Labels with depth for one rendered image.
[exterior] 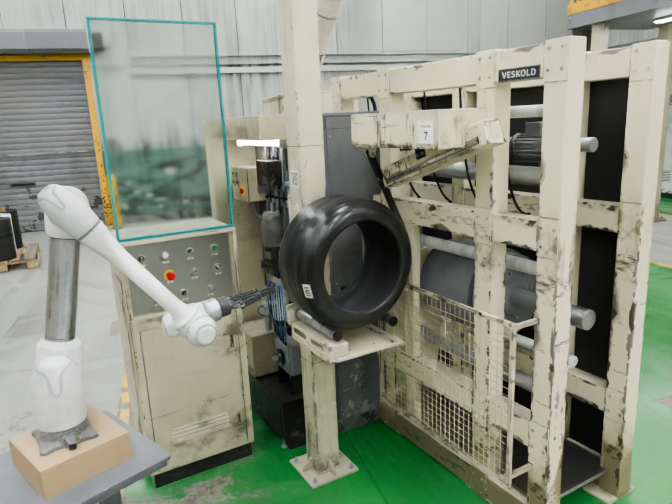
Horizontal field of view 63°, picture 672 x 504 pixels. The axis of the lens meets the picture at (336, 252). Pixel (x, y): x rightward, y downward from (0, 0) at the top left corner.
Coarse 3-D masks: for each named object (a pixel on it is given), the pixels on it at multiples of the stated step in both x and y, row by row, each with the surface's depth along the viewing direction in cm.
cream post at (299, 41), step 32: (288, 0) 229; (288, 32) 233; (288, 64) 238; (288, 96) 243; (320, 96) 242; (288, 128) 247; (320, 128) 245; (288, 160) 253; (320, 160) 248; (320, 192) 251; (320, 384) 270; (320, 416) 274; (320, 448) 277
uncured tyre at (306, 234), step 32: (320, 224) 215; (352, 224) 218; (384, 224) 226; (288, 256) 223; (320, 256) 214; (384, 256) 258; (288, 288) 229; (320, 288) 217; (352, 288) 257; (384, 288) 252; (320, 320) 227; (352, 320) 228
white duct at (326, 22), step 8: (320, 0) 260; (328, 0) 258; (336, 0) 258; (320, 8) 262; (328, 8) 261; (336, 8) 262; (320, 16) 264; (328, 16) 264; (336, 16) 266; (320, 24) 267; (328, 24) 267; (320, 32) 269; (328, 32) 271; (320, 40) 273; (328, 40) 275; (320, 48) 276; (320, 64) 285
